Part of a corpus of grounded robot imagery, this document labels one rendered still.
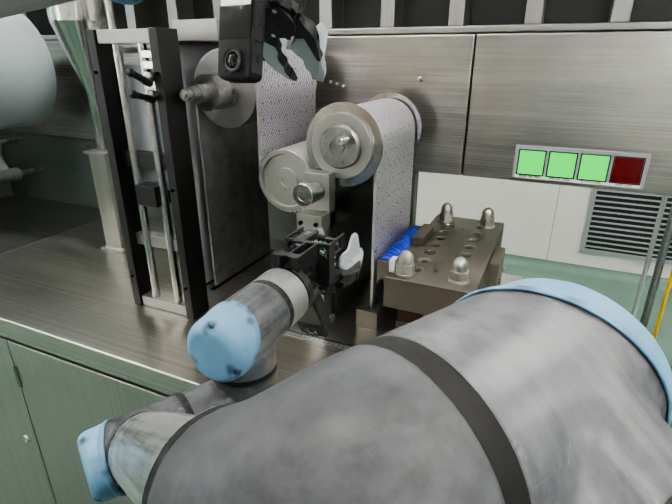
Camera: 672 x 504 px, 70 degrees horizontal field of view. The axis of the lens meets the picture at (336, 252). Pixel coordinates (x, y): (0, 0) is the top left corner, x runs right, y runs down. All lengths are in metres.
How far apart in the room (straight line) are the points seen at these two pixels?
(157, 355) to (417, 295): 0.48
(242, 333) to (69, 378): 0.71
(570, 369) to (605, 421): 0.02
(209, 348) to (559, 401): 0.37
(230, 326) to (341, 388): 0.33
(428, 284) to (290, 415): 0.67
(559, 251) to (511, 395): 3.46
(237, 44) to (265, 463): 0.46
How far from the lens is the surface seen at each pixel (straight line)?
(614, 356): 0.27
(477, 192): 3.59
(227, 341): 0.50
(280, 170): 0.94
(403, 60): 1.16
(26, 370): 1.30
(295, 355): 0.88
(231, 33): 0.58
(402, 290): 0.87
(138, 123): 1.00
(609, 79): 1.11
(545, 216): 3.59
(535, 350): 0.23
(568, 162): 1.12
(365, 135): 0.84
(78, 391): 1.18
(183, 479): 0.23
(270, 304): 0.55
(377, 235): 0.91
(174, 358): 0.92
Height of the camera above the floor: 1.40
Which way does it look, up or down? 22 degrees down
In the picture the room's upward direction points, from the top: straight up
